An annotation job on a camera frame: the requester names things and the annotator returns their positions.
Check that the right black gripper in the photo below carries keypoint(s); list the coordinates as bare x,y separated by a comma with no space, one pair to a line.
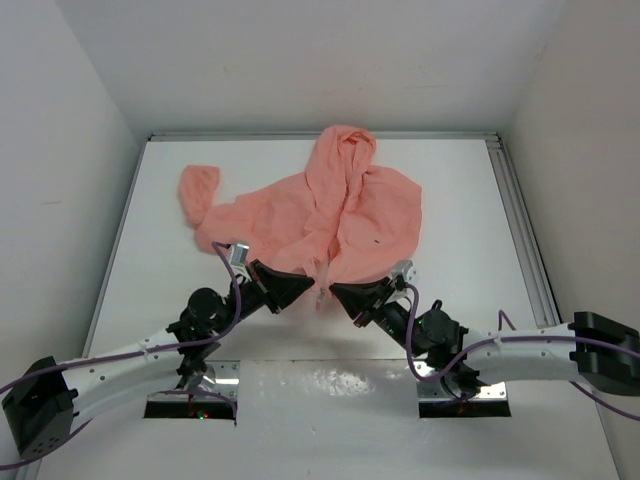
359,297

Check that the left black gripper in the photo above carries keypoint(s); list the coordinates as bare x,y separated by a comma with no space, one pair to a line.
285,285

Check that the silver zipper slider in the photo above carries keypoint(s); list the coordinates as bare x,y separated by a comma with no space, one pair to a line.
321,295

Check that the salmon pink hooded jacket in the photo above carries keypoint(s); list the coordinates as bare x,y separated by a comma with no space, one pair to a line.
341,220

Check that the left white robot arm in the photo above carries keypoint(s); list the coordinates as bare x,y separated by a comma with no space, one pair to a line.
53,400

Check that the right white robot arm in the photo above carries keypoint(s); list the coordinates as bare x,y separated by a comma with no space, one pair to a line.
591,350

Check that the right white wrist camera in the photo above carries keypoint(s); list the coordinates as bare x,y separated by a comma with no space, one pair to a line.
403,273

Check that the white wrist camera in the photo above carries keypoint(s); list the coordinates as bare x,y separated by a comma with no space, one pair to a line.
238,254
403,273

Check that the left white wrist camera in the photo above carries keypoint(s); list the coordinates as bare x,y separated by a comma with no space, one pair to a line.
238,254

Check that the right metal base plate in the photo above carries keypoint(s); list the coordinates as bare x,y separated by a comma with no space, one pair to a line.
441,391

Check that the aluminium frame rail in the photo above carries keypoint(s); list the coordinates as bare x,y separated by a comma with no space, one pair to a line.
477,250

